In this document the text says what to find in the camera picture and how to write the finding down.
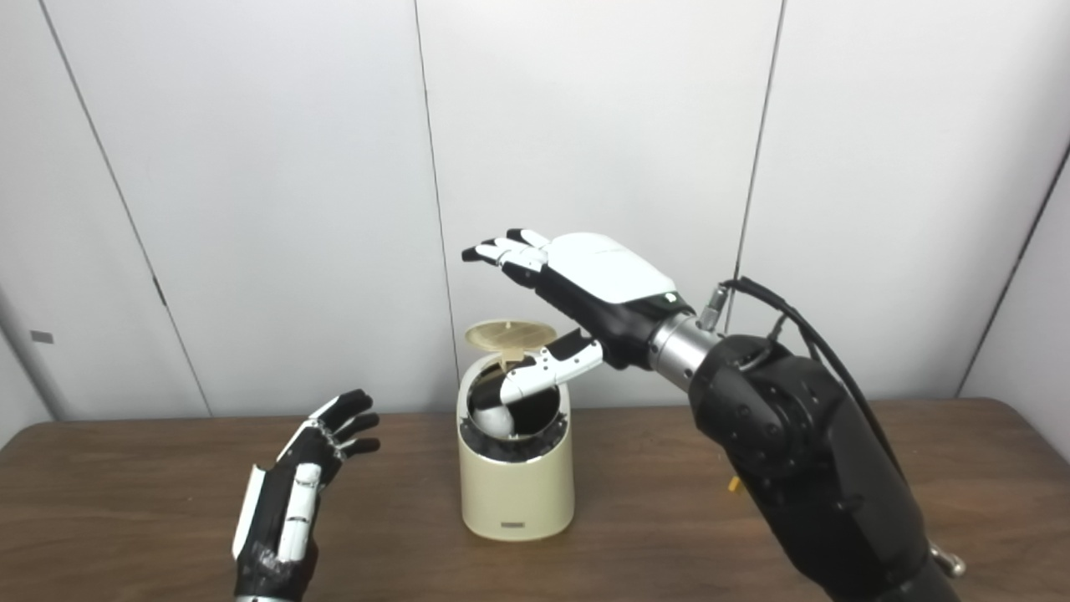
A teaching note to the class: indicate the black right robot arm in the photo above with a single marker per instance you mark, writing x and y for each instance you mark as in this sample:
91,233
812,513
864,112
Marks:
819,468

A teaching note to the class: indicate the cream-colored bin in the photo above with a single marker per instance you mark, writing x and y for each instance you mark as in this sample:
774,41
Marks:
514,489

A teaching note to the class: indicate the small white plastic bottle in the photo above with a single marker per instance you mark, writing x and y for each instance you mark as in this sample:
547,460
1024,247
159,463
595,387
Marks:
493,420

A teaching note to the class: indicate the round cream bin lid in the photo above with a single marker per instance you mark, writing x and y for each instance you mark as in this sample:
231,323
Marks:
506,334

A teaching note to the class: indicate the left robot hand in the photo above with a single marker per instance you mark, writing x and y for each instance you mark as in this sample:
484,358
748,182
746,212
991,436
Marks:
272,518

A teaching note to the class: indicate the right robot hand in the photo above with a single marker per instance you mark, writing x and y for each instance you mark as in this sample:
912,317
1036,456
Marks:
602,276

